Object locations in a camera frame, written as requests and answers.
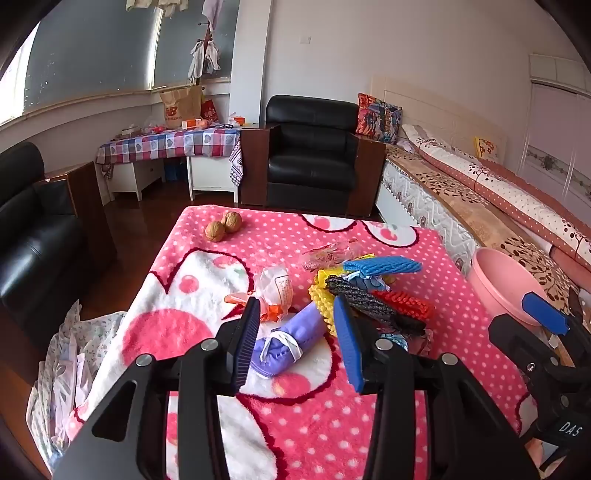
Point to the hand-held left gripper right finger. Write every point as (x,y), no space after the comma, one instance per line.
(347,344)

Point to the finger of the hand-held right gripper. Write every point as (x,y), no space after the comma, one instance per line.
(545,314)
(510,339)

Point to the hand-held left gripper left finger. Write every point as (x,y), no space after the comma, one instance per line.
(247,344)

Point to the yellow foam fruit net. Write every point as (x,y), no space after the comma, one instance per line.
(322,300)

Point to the purple face mask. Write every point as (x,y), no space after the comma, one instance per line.
(298,330)

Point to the pink plastic basin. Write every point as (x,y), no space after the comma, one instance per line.
(498,286)

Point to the white orange plastic wrapper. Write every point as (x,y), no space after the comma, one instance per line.
(277,288)

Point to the red foam fruit net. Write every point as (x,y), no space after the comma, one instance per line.
(408,303)

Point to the blue foam fruit net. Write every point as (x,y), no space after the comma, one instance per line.
(383,266)

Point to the clear red printed snack wrapper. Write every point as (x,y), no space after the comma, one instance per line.
(330,256)

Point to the pink polka dot blanket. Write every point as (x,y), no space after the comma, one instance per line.
(194,286)

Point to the brown walnut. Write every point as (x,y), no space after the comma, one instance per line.
(232,220)
(214,230)

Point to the rolled floral quilt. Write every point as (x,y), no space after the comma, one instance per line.
(498,189)

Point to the brown floral bedsheet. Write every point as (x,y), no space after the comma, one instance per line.
(461,198)

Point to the white quilted mattress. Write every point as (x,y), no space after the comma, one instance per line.
(415,203)

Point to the yellow cushion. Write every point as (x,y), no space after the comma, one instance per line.
(487,148)

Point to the white desk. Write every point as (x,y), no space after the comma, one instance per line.
(207,173)

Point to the white wardrobe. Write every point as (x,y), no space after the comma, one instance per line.
(558,134)

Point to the pale floral cloth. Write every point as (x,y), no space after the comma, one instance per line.
(64,369)

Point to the black leather armchair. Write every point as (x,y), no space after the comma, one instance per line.
(309,147)

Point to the checkered tablecloth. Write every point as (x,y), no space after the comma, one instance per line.
(175,141)

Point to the orange box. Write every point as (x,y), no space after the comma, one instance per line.
(190,124)

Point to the colourful printed cushion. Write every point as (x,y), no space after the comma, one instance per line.
(378,117)

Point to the cream bed headboard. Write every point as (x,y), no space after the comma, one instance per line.
(443,106)

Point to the red gift bag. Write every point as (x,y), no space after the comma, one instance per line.
(210,111)

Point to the black leather sofa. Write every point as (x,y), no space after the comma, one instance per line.
(32,230)

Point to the brown paper bag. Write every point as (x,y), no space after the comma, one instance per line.
(180,106)

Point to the coat rack with clothes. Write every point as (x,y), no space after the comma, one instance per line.
(205,50)

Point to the window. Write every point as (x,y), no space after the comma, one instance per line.
(101,50)

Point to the hanging laundry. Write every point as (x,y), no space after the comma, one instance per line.
(157,4)

